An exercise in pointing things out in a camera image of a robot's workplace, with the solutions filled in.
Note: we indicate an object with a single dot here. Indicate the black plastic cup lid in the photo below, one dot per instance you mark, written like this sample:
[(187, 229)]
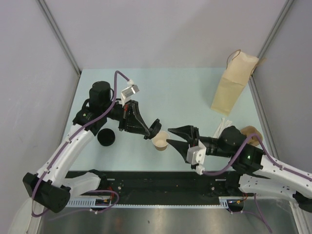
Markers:
[(155, 128)]

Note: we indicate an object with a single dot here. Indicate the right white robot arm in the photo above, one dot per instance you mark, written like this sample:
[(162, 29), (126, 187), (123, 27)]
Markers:
[(258, 172)]

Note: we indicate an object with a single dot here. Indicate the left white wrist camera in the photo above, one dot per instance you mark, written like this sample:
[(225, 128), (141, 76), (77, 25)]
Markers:
[(127, 93)]

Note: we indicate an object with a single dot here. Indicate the right aluminium frame post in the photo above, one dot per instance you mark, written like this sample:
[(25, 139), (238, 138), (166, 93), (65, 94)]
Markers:
[(276, 27)]

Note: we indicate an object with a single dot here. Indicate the white slotted cable duct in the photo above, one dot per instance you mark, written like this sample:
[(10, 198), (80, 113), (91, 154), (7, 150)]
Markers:
[(84, 202)]

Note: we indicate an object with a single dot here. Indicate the brown paper coffee cup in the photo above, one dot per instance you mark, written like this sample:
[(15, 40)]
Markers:
[(160, 140)]

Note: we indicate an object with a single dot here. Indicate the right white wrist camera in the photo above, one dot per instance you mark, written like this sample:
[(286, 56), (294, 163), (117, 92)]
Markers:
[(196, 156)]

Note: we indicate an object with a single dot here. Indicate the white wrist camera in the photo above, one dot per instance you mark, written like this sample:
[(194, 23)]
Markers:
[(196, 156), (127, 93)]

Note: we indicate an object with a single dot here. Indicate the white wrapped straw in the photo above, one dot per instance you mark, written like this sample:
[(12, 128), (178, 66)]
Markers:
[(224, 124), (219, 129)]

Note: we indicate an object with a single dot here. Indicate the left aluminium frame post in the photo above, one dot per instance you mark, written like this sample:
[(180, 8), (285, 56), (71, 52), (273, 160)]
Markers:
[(47, 13)]

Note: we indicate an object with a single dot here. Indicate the stack of black lids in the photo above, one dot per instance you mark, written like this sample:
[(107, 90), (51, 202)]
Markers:
[(106, 137)]

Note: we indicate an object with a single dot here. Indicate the aluminium frame post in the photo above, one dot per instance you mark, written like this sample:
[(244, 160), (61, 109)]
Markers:
[(47, 13), (276, 27)]

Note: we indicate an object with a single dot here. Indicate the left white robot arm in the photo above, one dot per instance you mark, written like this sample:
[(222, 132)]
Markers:
[(48, 186)]

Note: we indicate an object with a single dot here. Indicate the brown paper takeout bag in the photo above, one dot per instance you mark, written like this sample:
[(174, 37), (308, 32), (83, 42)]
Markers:
[(239, 68)]

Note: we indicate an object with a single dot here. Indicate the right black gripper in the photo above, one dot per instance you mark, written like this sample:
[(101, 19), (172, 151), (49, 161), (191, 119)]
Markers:
[(192, 132)]

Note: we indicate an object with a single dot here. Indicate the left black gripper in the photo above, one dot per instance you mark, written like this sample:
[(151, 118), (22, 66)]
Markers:
[(130, 120)]

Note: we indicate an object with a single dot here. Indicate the brown pulp cup carrier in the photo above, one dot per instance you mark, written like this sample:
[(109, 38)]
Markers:
[(249, 130)]

